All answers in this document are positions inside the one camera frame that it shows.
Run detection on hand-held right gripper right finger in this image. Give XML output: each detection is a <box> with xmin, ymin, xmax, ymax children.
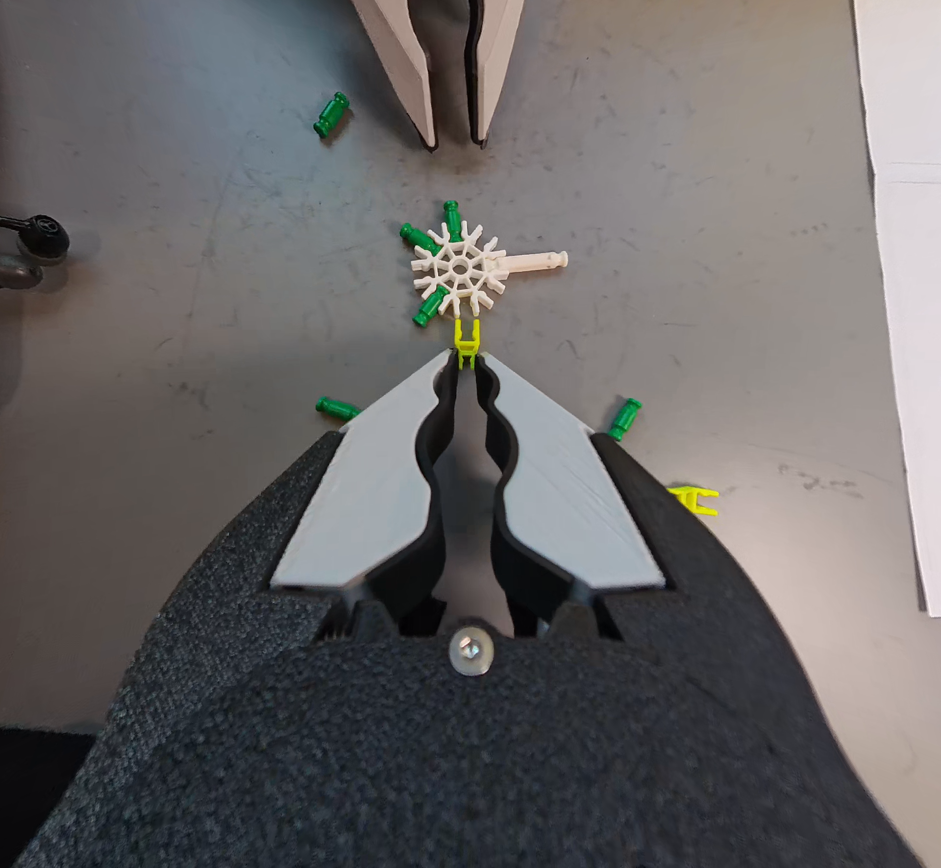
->
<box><xmin>475</xmin><ymin>354</ymin><xmax>668</xmax><ymax>593</ymax></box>

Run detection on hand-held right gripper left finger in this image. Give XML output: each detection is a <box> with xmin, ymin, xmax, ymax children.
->
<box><xmin>269</xmin><ymin>348</ymin><xmax>460</xmax><ymax>602</ymax></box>

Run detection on yellow-green clip connector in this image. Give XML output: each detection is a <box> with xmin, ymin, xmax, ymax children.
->
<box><xmin>453</xmin><ymin>318</ymin><xmax>485</xmax><ymax>373</ymax></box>
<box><xmin>665</xmin><ymin>486</ymin><xmax>720</xmax><ymax>518</ymax></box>

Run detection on white rod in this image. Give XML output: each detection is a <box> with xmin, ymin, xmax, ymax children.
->
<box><xmin>496</xmin><ymin>249</ymin><xmax>569</xmax><ymax>274</ymax></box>

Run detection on white snowflake connector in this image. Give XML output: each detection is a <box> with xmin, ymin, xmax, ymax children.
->
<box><xmin>410</xmin><ymin>221</ymin><xmax>508</xmax><ymax>316</ymax></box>

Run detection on grey desk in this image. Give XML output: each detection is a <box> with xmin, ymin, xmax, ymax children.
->
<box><xmin>0</xmin><ymin>0</ymin><xmax>941</xmax><ymax>862</ymax></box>

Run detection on folded paper instruction sheet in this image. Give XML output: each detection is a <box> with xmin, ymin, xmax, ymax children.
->
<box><xmin>845</xmin><ymin>0</ymin><xmax>941</xmax><ymax>619</ymax></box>

